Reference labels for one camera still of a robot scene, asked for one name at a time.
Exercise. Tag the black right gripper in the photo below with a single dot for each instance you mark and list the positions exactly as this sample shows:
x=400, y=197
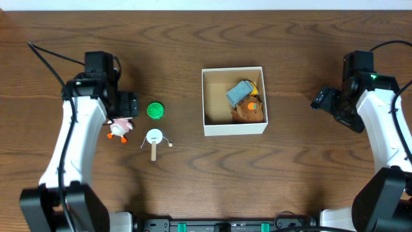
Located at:
x=325, y=100

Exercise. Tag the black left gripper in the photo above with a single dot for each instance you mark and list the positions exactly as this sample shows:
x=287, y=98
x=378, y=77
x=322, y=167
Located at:
x=127, y=105

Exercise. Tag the pink white duck plush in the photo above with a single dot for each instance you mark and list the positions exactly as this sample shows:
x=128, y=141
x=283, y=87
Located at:
x=120, y=127

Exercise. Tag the brown plush toy with carrot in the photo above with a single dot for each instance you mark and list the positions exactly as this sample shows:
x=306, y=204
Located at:
x=248, y=110

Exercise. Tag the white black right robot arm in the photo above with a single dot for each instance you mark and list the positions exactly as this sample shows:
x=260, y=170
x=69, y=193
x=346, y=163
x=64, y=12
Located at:
x=370, y=102

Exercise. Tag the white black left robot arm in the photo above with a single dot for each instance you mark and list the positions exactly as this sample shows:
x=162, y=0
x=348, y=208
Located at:
x=64, y=199

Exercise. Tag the green knitted ball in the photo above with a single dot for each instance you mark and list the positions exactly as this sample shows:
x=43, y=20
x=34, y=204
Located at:
x=155, y=110

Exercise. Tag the white wooden pellet drum toy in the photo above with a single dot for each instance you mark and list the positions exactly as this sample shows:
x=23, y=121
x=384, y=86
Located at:
x=154, y=137

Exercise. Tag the white cardboard box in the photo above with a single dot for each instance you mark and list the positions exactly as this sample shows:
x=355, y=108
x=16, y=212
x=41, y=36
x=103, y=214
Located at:
x=217, y=117

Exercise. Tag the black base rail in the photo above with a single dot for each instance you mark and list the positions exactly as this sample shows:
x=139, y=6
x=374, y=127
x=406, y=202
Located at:
x=166, y=224

